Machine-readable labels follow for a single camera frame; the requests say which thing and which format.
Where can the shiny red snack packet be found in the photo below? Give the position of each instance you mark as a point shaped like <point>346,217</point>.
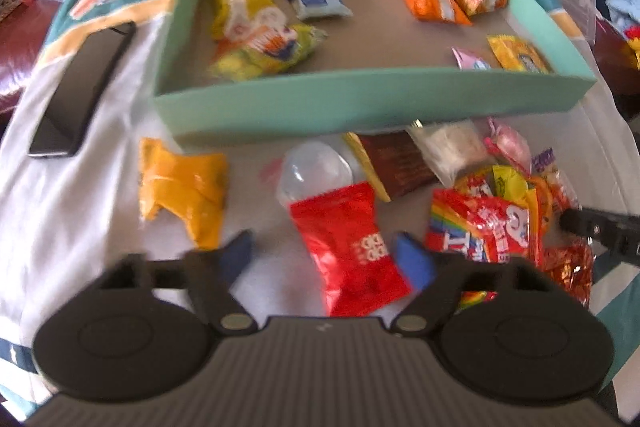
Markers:
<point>570,272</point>

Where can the purple snack packet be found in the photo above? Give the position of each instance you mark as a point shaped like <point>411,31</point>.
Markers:
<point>544,159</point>

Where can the clear packet white snack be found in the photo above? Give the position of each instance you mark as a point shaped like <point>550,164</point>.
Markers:
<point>450,147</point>

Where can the teal cardboard box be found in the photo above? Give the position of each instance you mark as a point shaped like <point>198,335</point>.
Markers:
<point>350,102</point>

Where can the yellow red toy figure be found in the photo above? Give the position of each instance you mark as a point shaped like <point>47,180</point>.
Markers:
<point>632,44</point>

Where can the small pink snack packet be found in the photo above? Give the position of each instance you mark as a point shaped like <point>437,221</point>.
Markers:
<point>470,59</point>

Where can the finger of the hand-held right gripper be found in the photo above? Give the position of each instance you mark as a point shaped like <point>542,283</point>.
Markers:
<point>582,221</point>

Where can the black smartphone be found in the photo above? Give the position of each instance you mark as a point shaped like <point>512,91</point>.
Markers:
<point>80,92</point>

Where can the yellow biscuit packet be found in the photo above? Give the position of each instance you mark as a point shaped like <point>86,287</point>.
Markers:
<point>517,54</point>

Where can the yellow chips packet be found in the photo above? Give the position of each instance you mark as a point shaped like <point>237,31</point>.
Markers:
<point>270,57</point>

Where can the orange yellow snack packet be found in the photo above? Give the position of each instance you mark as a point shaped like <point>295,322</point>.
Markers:
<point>185,192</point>

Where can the clear jelly cup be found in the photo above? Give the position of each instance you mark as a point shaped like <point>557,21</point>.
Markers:
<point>315,172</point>

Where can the brown snack packet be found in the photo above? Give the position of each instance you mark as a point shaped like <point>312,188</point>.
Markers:
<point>400,162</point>

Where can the red rainbow candy packet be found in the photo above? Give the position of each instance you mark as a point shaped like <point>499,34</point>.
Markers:
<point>480,227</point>

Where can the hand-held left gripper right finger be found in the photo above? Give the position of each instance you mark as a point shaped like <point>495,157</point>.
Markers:
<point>412,259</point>

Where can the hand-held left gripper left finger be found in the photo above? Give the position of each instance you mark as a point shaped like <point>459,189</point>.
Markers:
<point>236,254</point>

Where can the pink candy packet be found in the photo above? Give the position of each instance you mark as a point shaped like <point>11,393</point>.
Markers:
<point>510,142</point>

